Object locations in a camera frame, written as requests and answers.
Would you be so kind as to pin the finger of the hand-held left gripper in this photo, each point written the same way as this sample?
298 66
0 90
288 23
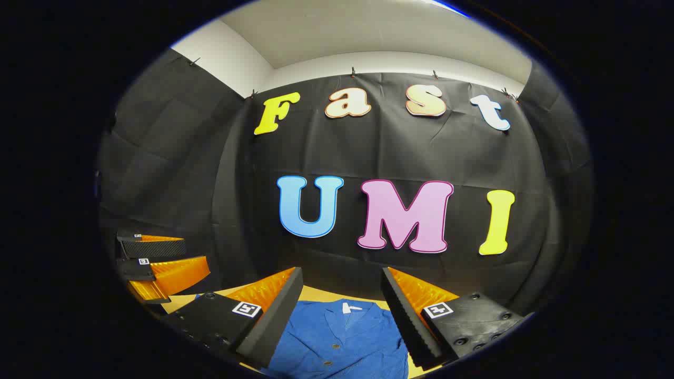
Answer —
134 269
155 248

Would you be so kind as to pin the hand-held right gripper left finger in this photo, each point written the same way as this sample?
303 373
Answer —
274 316

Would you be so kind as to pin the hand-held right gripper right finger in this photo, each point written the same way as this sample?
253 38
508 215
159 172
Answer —
405 316

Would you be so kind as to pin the blue knitted button cardigan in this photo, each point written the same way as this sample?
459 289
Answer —
342 342

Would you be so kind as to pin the black backdrop cloth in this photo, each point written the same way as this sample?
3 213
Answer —
231 173

